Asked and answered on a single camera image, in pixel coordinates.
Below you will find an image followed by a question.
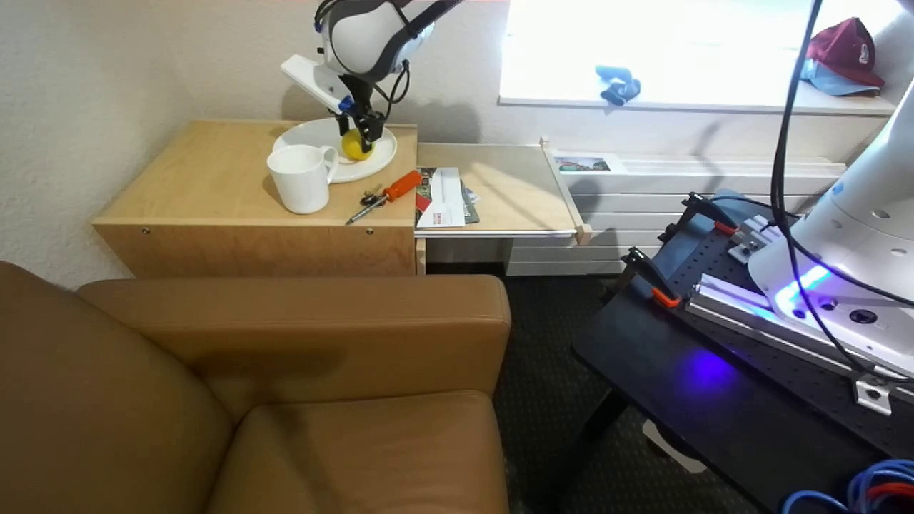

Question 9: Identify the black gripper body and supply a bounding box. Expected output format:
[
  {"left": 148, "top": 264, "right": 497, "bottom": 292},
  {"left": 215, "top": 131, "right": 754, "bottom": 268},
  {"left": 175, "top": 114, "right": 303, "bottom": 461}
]
[{"left": 335, "top": 84, "right": 385, "bottom": 151}]

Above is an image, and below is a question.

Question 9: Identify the yellow lemon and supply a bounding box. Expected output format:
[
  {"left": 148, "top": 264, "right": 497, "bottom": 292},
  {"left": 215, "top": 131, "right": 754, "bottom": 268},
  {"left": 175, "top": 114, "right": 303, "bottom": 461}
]
[{"left": 340, "top": 131, "right": 369, "bottom": 164}]

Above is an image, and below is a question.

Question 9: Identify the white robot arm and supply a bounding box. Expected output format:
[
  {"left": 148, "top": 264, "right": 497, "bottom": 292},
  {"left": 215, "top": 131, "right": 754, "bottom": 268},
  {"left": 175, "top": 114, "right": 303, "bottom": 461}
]
[{"left": 312, "top": 0, "right": 914, "bottom": 381}]

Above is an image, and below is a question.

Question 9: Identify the white round plate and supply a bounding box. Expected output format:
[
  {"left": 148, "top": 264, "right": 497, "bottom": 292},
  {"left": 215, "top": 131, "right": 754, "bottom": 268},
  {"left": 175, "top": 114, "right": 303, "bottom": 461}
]
[{"left": 273, "top": 118, "right": 397, "bottom": 184}]

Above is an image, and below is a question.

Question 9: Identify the wooden pullout table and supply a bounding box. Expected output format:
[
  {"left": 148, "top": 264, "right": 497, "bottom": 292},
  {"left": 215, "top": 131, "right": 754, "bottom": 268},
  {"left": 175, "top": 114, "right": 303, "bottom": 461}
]
[{"left": 416, "top": 144, "right": 593, "bottom": 266}]

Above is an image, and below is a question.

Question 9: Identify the white ceramic mug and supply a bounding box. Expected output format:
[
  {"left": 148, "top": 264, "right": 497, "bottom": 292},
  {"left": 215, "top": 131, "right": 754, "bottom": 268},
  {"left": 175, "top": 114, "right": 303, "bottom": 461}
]
[{"left": 265, "top": 145, "right": 337, "bottom": 215}]

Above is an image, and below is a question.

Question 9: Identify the white brochure with red logo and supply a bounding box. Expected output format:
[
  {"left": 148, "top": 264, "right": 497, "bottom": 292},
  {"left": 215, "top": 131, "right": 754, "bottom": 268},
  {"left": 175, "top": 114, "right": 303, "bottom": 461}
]
[{"left": 416, "top": 169, "right": 466, "bottom": 229}]

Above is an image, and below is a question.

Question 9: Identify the wooden side cabinet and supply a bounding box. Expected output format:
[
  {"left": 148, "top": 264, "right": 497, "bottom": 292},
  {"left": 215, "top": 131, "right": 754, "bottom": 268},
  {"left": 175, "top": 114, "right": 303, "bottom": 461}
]
[{"left": 93, "top": 121, "right": 419, "bottom": 276}]

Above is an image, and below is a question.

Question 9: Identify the blue cloth on windowsill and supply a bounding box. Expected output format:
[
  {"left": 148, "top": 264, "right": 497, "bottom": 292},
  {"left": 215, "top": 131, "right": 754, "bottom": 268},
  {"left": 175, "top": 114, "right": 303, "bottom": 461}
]
[{"left": 597, "top": 67, "right": 640, "bottom": 109}]

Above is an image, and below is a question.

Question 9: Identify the brown leather armchair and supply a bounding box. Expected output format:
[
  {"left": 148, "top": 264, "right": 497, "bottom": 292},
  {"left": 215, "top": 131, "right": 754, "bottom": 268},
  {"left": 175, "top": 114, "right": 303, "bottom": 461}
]
[{"left": 0, "top": 264, "right": 510, "bottom": 514}]

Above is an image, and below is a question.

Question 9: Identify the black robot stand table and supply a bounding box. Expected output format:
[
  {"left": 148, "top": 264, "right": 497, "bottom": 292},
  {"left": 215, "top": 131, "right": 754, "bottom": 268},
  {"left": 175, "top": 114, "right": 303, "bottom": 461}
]
[{"left": 575, "top": 194, "right": 914, "bottom": 514}]

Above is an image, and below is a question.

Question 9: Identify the maroon baseball cap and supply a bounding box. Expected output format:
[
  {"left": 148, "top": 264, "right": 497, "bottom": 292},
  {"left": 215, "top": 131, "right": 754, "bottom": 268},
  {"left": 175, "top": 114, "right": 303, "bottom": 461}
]
[{"left": 799, "top": 18, "right": 886, "bottom": 96}]

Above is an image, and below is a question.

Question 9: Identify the orange handled screwdriver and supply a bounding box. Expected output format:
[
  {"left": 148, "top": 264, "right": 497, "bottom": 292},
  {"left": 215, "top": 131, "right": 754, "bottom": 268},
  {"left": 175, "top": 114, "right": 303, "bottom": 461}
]
[{"left": 345, "top": 169, "right": 423, "bottom": 225}]

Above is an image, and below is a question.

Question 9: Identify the white wall heater unit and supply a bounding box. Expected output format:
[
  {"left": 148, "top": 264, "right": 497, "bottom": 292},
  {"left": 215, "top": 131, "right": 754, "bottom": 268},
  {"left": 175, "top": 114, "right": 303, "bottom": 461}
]
[{"left": 505, "top": 151, "right": 850, "bottom": 279}]

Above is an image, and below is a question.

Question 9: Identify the orange handled clamp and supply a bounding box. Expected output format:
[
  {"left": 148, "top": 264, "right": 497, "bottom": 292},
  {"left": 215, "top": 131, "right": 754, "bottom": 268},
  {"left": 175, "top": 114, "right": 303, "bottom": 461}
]
[{"left": 623, "top": 245, "right": 679, "bottom": 312}]

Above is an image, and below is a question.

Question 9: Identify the black hanging cable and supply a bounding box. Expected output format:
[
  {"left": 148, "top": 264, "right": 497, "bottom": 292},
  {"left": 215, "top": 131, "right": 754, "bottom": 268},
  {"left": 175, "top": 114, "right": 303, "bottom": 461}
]
[{"left": 769, "top": 0, "right": 914, "bottom": 395}]

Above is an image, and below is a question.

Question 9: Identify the blue cable coil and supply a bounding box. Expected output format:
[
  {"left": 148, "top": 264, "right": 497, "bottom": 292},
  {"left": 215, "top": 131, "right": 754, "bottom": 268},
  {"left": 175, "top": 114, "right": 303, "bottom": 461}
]
[{"left": 780, "top": 456, "right": 914, "bottom": 514}]

